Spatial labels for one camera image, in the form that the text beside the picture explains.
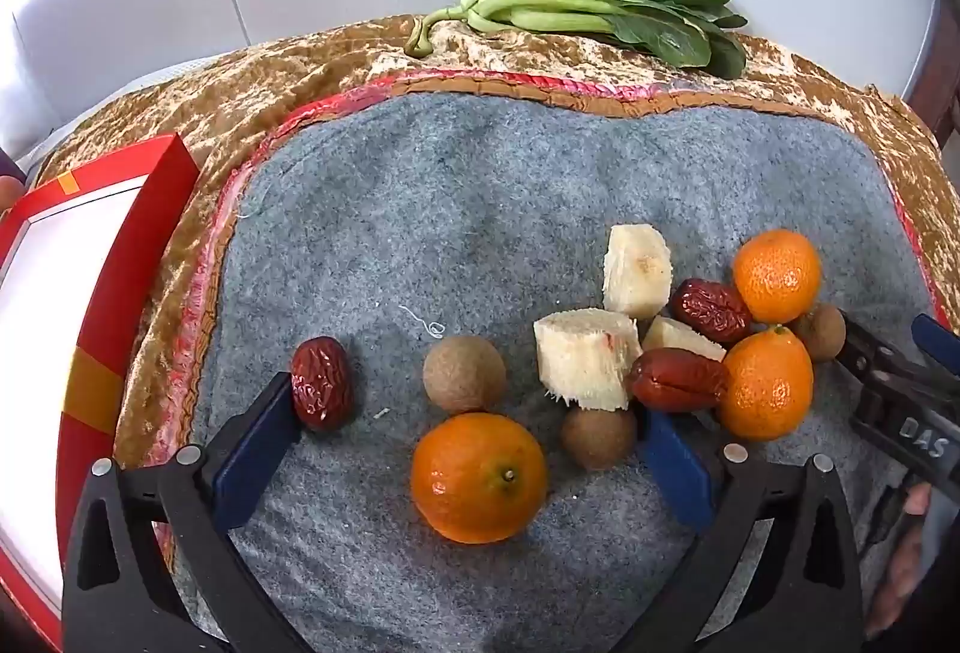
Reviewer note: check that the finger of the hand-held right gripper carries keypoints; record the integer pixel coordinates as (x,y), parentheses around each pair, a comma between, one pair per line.
(936,337)
(870,353)

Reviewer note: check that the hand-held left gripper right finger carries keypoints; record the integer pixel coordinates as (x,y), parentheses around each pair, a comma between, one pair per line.
(679,465)

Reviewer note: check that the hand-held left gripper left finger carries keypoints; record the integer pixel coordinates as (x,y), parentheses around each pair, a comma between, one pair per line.
(255,450)

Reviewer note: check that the brown longan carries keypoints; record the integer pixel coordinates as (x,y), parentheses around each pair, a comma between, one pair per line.
(465,374)
(596,437)
(819,332)

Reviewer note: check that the red jujube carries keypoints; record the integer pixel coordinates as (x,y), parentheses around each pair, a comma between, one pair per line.
(675,379)
(709,310)
(322,383)

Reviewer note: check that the orange mandarin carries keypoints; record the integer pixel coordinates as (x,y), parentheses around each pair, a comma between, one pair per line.
(776,274)
(476,477)
(765,383)

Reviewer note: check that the peeled banana piece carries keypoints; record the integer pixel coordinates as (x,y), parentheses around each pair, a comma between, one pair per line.
(585,353)
(637,271)
(679,334)

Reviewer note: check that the red and white box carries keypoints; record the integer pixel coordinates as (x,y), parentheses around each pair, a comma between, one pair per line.
(45,323)

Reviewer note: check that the person's right hand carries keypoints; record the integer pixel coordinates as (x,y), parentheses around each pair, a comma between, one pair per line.
(904,552)

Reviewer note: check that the white thread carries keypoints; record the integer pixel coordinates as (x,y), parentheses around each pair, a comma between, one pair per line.
(429,325)

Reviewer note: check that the dark wooden furniture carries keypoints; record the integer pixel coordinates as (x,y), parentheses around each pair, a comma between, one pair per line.
(946,61)

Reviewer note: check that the grey mat with red edge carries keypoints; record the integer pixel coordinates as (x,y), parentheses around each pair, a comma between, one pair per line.
(487,211)

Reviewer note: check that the reddish apple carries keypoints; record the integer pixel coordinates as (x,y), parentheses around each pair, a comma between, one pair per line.
(9,192)

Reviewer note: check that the brown gold velvet cloth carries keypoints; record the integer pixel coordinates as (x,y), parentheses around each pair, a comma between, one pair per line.
(300,68)

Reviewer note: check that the green choy sum bunch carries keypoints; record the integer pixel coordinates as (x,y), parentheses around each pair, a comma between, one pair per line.
(540,12)

